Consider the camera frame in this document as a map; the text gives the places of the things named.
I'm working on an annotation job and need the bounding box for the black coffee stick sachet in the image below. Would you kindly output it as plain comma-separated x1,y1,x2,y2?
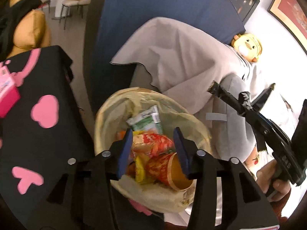
207,81,253,117

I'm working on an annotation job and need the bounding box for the red paper cup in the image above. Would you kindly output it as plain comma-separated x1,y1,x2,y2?
145,153,193,191

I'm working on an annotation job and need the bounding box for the green white snack packet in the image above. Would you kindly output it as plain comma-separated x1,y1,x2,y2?
126,105,163,135

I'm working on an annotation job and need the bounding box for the orange snack wrapper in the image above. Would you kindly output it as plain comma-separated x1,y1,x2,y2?
117,131,126,140

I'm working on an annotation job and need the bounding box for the red noodle snack packet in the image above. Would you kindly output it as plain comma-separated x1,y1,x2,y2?
131,132,174,157

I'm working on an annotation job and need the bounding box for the yellow snack bag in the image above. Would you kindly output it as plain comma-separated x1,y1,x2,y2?
134,153,152,184

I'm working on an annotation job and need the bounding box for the yellow bag lined trash bin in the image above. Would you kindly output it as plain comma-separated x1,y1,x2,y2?
94,87,212,213

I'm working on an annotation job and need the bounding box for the person's right hand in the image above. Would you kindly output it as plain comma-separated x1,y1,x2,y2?
257,160,291,202

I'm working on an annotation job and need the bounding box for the yellow duck plush toy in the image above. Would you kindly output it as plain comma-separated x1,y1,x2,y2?
231,33,262,63

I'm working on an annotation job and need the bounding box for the beige blanket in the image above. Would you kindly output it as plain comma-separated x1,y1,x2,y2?
111,17,253,115

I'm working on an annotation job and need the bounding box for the black pink Kitty table cloth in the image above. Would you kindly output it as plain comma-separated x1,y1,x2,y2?
1,46,94,229

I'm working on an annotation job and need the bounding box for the pink tissue box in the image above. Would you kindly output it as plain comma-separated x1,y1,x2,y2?
0,62,20,118

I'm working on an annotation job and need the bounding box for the blue fabric partition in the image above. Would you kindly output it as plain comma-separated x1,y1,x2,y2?
84,0,245,114

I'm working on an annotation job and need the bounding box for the orange leather sofa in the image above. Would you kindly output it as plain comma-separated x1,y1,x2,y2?
1,0,51,59

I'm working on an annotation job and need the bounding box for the beige dining chair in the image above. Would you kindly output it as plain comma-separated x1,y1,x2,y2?
59,0,91,30

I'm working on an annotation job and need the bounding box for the black jacket on sofa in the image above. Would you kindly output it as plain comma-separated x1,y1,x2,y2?
1,0,41,61

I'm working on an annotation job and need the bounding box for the framed red wall picture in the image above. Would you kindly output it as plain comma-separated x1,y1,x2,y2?
267,0,306,51

